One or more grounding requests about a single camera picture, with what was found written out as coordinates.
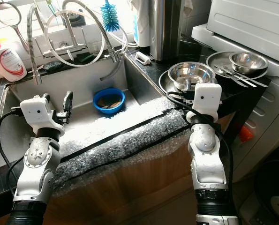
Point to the stainless steel bowl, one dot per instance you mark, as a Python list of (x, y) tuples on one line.
[(248, 62), (186, 71)]

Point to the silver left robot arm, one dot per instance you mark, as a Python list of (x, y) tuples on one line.
[(38, 173)]

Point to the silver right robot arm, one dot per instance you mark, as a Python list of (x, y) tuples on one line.
[(207, 159)]

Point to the steel cutlery piece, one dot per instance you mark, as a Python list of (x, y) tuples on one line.
[(232, 77), (245, 76)]

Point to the wide steel plate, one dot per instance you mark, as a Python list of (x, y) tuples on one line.
[(215, 58), (162, 82)]

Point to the black scouring pad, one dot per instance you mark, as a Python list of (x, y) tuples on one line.
[(53, 67)]

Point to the stainless steel sink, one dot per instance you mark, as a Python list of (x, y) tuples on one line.
[(87, 77)]

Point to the blue plastic bowl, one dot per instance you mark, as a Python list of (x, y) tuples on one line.
[(109, 111)]

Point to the dark green scouring pad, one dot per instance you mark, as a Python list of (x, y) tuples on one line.
[(85, 57)]

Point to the white soap dispenser red pump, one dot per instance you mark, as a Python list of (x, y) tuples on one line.
[(10, 63)]

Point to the small white plastic clip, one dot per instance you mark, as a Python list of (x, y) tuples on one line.
[(142, 57)]

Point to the steel faucet body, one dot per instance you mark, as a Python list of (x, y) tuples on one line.
[(66, 40)]

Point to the small orange plastic object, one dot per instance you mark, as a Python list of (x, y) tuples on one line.
[(245, 133)]

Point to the tall stainless steel canister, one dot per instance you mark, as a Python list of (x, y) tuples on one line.
[(165, 28)]

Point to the white dishwasher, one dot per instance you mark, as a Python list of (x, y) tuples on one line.
[(247, 23)]

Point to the white drawer cabinet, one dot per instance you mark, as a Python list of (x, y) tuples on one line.
[(266, 126)]

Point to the white bottle blue label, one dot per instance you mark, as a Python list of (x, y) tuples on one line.
[(140, 23)]

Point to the blue bottle brush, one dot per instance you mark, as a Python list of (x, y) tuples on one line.
[(109, 18)]

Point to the wooden sink cabinet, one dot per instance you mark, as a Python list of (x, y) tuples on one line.
[(134, 197)]

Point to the black round appliance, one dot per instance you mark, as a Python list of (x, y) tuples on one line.
[(273, 192)]

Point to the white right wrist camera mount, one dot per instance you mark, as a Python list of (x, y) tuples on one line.
[(205, 101)]

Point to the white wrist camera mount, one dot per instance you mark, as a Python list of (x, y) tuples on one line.
[(38, 115), (205, 101)]

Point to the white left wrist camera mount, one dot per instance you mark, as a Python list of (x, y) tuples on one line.
[(38, 115)]

